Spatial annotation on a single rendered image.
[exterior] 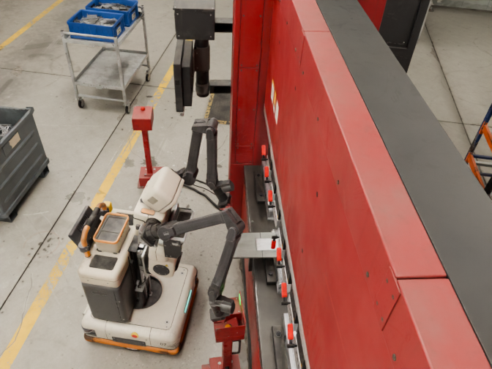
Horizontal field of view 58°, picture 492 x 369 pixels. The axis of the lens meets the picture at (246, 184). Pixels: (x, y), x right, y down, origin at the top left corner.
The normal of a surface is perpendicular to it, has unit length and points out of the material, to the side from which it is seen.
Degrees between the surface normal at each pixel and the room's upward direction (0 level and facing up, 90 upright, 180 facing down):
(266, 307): 0
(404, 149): 0
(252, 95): 90
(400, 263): 0
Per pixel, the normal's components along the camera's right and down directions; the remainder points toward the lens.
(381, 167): 0.05, -0.74
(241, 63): 0.06, 0.68
